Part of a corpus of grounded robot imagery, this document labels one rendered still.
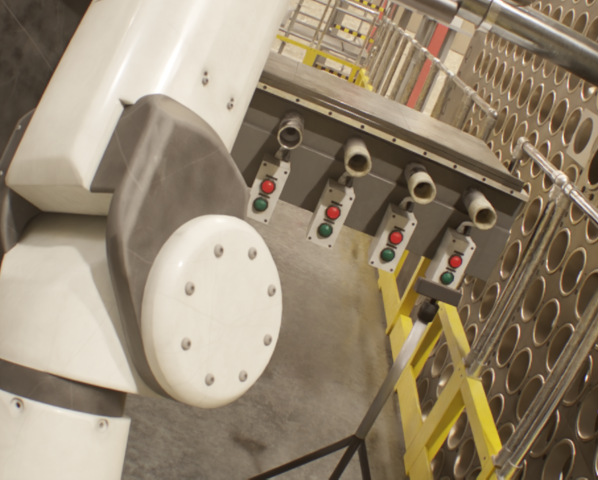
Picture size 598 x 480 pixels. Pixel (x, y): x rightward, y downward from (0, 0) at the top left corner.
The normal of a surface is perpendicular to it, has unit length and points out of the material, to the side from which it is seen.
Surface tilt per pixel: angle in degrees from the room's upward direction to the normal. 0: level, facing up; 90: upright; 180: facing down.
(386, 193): 90
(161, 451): 0
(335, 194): 90
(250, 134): 90
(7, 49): 74
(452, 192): 90
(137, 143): 64
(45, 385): 59
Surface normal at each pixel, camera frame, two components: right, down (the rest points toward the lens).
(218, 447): 0.37, -0.88
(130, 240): 0.81, 0.04
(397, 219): -0.04, 0.30
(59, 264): -0.33, -0.79
